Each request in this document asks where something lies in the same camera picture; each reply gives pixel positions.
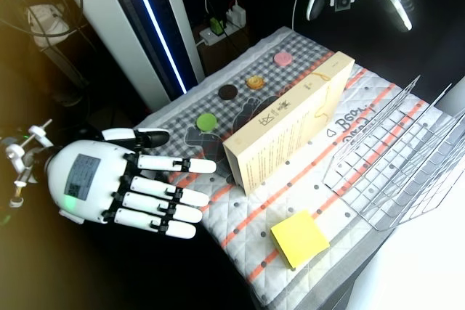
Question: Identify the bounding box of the brown cardboard box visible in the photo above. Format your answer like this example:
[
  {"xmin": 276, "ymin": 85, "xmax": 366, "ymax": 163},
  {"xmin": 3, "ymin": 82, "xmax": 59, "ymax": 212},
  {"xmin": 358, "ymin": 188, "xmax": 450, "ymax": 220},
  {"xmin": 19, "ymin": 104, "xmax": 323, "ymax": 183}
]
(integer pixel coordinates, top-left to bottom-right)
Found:
[{"xmin": 198, "ymin": 28, "xmax": 252, "ymax": 76}]

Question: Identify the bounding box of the beige hardcover book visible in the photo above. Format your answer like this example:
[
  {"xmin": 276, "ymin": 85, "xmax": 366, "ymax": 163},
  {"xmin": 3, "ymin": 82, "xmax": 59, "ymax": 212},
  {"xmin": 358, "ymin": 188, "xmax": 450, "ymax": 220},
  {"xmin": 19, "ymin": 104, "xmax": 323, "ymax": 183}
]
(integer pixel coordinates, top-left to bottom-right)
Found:
[{"xmin": 222, "ymin": 51, "xmax": 356, "ymax": 197}]

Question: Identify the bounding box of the white plug charger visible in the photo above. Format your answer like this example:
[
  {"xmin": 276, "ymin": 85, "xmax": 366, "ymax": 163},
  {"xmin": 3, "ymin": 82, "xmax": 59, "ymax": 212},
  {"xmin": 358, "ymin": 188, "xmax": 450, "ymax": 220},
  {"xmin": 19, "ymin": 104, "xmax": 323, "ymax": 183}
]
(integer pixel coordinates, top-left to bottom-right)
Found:
[{"xmin": 225, "ymin": 4, "xmax": 247, "ymax": 27}]

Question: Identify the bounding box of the dark brown round toy cookie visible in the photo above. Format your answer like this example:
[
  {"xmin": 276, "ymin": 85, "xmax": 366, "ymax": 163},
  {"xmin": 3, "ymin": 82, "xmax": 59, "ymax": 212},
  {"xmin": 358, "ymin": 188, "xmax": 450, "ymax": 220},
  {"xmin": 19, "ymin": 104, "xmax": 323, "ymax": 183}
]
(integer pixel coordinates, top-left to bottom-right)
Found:
[{"xmin": 218, "ymin": 83, "xmax": 238, "ymax": 101}]

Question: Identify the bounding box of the yellow flower toy cookie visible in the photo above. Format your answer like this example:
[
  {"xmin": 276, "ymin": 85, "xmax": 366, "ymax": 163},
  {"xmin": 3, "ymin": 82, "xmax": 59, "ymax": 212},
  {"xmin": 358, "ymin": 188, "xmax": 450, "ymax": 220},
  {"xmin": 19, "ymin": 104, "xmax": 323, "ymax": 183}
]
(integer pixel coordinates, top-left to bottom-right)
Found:
[{"xmin": 246, "ymin": 75, "xmax": 266, "ymax": 91}]

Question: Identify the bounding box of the yellow sticky note pad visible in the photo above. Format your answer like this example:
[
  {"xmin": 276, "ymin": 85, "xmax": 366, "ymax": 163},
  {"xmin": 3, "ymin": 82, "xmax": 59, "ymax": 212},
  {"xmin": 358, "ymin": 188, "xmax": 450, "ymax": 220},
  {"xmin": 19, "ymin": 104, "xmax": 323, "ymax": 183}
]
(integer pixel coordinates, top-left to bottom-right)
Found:
[{"xmin": 270, "ymin": 210, "xmax": 331, "ymax": 271}]

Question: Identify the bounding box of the white pillar with blue light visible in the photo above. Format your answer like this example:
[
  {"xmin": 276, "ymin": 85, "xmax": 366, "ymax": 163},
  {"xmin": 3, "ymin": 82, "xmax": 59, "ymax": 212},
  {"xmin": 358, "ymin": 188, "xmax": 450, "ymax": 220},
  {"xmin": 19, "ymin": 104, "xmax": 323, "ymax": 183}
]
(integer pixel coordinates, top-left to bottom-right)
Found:
[{"xmin": 50, "ymin": 0, "xmax": 205, "ymax": 111}]

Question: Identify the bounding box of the white power strip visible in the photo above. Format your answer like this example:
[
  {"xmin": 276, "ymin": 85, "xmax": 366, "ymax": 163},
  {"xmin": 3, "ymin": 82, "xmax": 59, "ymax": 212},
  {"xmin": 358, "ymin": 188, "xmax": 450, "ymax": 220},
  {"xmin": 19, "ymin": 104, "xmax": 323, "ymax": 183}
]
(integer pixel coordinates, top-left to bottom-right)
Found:
[{"xmin": 198, "ymin": 22, "xmax": 248, "ymax": 46}]

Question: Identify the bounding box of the grey quilt with orange stripes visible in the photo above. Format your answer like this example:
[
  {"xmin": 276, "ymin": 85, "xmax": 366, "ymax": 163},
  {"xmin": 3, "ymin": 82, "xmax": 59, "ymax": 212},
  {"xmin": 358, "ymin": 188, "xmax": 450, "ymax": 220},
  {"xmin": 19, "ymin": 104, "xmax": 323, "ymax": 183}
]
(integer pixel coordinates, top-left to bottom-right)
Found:
[{"xmin": 134, "ymin": 26, "xmax": 451, "ymax": 306}]

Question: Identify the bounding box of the pink round toy cookie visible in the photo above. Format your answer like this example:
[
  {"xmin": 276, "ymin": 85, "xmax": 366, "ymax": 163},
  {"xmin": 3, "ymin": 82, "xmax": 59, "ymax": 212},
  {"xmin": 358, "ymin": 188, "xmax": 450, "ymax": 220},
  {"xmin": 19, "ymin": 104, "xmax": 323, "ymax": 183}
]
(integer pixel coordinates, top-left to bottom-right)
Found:
[{"xmin": 273, "ymin": 52, "xmax": 293, "ymax": 67}]

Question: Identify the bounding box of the wire metal rack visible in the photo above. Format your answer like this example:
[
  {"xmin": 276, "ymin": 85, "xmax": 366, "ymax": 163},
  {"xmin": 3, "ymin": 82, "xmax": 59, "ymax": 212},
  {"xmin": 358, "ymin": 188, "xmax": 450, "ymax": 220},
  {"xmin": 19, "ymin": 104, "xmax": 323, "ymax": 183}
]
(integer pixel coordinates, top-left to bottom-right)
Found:
[{"xmin": 323, "ymin": 76, "xmax": 465, "ymax": 233}]

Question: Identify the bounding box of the green round toy cookie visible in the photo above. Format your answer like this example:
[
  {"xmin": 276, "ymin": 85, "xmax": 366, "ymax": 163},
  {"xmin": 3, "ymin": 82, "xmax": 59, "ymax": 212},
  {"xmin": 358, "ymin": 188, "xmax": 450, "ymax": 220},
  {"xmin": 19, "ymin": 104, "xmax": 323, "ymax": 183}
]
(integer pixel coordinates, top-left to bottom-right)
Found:
[{"xmin": 195, "ymin": 113, "xmax": 217, "ymax": 132}]

